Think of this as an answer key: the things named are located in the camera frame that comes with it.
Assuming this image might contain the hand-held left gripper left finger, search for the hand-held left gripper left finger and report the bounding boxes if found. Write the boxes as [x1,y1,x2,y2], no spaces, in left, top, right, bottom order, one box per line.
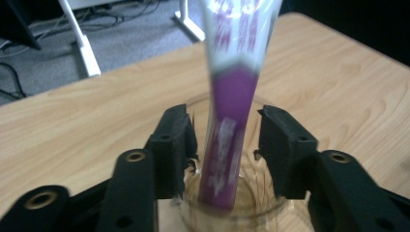
[144,103,199,201]

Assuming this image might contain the black upright panel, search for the black upright panel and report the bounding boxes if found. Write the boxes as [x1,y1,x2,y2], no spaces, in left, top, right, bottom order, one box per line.
[0,0,43,52]

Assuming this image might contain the white desk frame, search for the white desk frame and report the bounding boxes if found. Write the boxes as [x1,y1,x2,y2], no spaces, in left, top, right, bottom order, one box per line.
[58,0,207,79]

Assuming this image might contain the purple and white toothpaste tube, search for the purple and white toothpaste tube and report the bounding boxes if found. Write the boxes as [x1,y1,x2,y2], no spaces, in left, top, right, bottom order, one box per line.
[196,0,284,213]

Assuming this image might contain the black floor cables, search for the black floor cables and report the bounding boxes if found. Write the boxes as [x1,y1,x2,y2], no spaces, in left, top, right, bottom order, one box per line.
[0,61,28,102]

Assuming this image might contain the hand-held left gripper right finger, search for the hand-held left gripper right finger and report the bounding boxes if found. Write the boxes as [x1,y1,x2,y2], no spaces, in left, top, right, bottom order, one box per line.
[253,104,321,201]

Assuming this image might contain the clear drinking glass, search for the clear drinking glass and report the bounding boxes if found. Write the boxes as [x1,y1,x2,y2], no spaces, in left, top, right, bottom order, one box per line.
[172,92,312,232]

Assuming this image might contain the cables under white desk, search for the cables under white desk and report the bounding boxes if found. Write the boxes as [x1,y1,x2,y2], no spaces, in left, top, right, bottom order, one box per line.
[47,0,168,33]

